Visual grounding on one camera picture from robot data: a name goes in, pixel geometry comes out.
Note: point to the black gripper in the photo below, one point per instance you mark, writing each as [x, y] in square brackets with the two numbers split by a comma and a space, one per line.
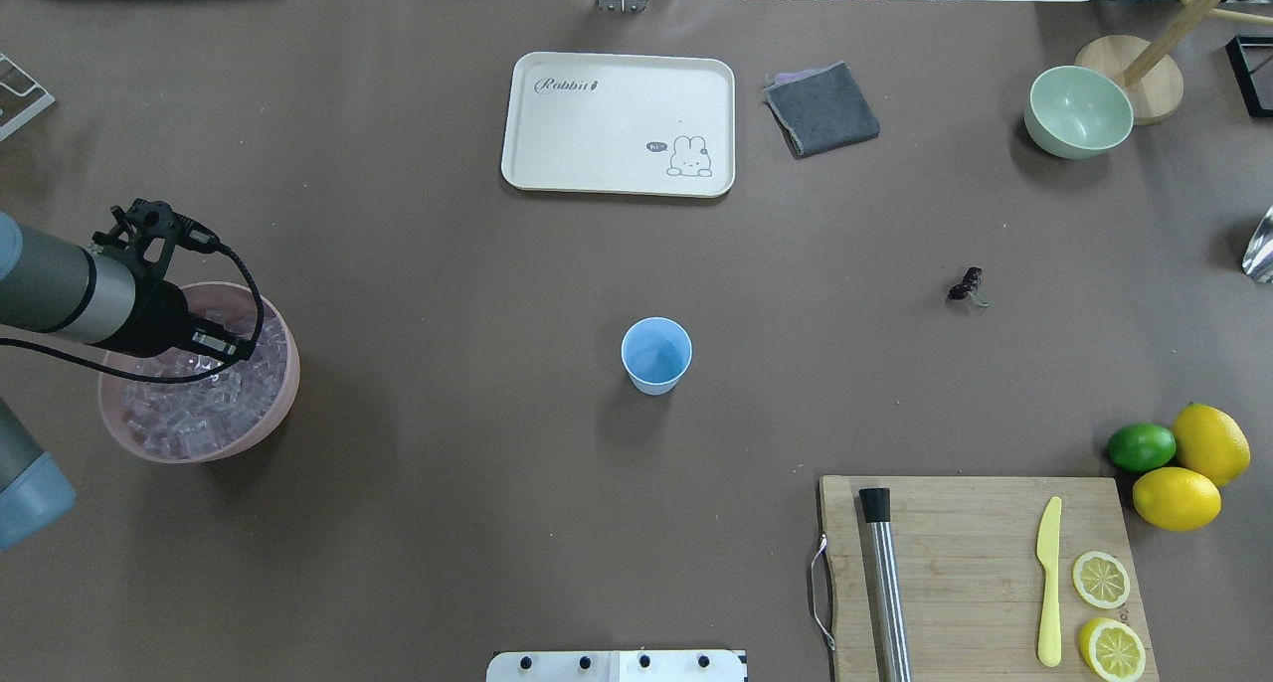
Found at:
[159, 322]

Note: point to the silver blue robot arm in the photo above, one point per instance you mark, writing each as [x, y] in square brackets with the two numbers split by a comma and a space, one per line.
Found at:
[35, 491]

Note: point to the pink bowl of ice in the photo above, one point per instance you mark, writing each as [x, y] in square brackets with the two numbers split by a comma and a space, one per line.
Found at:
[196, 415]

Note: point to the white cup rack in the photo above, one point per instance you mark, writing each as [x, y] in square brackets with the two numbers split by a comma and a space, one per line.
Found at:
[22, 98]

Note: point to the light blue plastic cup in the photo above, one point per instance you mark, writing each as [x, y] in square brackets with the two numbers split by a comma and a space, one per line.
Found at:
[656, 353]

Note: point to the dark cherries pair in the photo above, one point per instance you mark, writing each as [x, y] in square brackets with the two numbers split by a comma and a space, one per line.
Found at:
[968, 289]

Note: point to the steel ice scoop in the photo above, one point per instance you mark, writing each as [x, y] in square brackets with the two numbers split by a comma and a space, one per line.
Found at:
[1256, 263]

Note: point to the cream rabbit serving tray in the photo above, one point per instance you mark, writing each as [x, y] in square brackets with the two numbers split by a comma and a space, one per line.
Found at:
[621, 124]

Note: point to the grey folded cloth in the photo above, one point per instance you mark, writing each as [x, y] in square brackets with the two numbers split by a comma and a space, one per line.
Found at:
[821, 109]

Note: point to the steel muddler black tip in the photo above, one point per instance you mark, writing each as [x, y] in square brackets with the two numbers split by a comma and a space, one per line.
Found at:
[888, 601]

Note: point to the wooden cutting board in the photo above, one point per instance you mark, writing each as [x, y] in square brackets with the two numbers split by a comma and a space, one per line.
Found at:
[969, 579]

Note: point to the yellow plastic knife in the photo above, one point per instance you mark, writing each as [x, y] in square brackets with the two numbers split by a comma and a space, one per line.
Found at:
[1049, 631]

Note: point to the mint green bowl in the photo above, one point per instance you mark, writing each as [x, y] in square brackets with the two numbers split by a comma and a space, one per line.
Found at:
[1075, 112]

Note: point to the lemon slice upper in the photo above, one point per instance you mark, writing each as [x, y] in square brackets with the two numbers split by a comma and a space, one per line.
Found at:
[1101, 580]

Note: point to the lemon slice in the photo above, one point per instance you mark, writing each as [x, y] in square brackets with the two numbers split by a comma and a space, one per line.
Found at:
[1101, 580]
[1112, 650]

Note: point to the green lime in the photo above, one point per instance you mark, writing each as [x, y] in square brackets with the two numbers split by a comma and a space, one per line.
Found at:
[1142, 447]

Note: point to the lemon slice lower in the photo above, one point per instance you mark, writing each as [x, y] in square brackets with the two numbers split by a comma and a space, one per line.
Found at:
[1112, 650]

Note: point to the wooden glass drying stand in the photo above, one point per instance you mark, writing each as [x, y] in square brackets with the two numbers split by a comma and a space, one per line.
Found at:
[1146, 71]

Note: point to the yellow lemon near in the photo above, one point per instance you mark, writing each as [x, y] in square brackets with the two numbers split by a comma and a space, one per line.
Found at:
[1176, 499]

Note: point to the yellow lemon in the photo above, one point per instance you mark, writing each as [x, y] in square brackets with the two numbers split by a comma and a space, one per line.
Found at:
[1210, 442]
[1176, 499]

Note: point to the yellow lemon far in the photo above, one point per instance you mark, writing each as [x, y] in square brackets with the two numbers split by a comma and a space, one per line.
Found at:
[1210, 442]

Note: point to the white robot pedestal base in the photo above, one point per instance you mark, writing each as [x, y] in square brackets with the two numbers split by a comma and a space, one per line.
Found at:
[620, 665]

